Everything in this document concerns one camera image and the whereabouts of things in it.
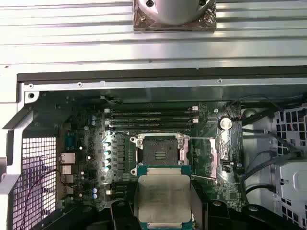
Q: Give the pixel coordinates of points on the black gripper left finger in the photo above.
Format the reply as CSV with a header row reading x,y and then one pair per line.
x,y
122,215

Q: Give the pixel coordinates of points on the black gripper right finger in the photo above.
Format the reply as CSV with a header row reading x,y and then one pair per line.
x,y
217,215

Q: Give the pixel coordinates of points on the silver topped CPU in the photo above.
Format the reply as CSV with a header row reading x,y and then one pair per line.
x,y
165,198

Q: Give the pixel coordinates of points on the metal socket cover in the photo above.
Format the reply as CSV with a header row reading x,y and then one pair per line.
x,y
215,155

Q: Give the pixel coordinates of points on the CPU socket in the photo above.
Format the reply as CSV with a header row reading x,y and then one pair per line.
x,y
158,148

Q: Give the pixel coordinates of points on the silver rear port block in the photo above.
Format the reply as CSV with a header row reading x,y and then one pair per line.
x,y
67,179
68,189
68,158
66,169

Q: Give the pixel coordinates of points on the silver perforated drive cage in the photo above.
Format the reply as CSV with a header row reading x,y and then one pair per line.
x,y
295,187

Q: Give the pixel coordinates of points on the blue serial port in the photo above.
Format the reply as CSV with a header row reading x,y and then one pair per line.
x,y
70,141

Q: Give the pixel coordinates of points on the silver coin battery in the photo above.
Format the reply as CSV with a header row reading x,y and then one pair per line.
x,y
225,123

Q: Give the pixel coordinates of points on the green motherboard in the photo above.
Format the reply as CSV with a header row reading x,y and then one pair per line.
x,y
204,115

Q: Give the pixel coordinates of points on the open black PC case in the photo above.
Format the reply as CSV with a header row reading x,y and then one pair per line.
x,y
168,84

